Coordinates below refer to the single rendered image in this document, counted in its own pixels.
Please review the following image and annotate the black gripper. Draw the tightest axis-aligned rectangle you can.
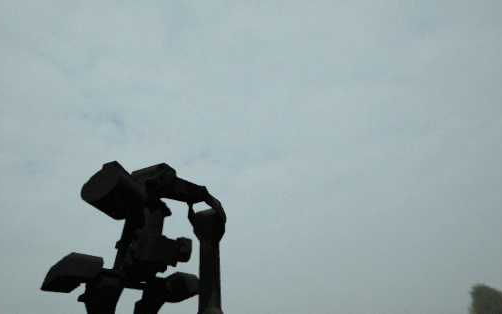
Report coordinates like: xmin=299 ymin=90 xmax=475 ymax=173
xmin=40 ymin=224 xmax=199 ymax=314

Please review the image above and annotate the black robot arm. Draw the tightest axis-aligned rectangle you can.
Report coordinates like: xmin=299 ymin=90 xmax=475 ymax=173
xmin=80 ymin=161 xmax=227 ymax=314

